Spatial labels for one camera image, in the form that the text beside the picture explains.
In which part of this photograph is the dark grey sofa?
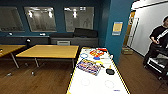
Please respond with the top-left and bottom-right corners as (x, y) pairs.
(0, 34), (51, 46)
(49, 27), (100, 48)

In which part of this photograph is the colourful game box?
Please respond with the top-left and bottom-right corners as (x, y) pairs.
(76, 58), (102, 77)

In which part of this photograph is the long yellow wooden table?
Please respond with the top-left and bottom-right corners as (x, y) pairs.
(0, 44), (27, 76)
(15, 44), (80, 76)

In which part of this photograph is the black air hockey striker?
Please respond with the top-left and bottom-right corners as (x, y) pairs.
(105, 67), (116, 76)

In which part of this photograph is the yellow air hockey table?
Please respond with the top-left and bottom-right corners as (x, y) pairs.
(65, 46), (132, 94)

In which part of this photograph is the brown cardboard box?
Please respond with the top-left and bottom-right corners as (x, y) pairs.
(121, 46), (134, 56)

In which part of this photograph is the light wooden door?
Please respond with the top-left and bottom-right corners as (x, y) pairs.
(123, 10), (137, 48)

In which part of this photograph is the person in black shirt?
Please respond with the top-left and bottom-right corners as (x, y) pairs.
(143, 15), (168, 68)

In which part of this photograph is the glass wall window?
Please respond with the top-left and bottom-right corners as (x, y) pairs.
(63, 6), (95, 33)
(23, 6), (58, 33)
(0, 6), (25, 33)

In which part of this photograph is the yellow framed wall notice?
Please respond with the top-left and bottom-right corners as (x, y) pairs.
(111, 21), (124, 37)

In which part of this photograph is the white wall outlet strip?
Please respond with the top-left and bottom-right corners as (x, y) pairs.
(39, 32), (47, 37)
(7, 31), (14, 36)

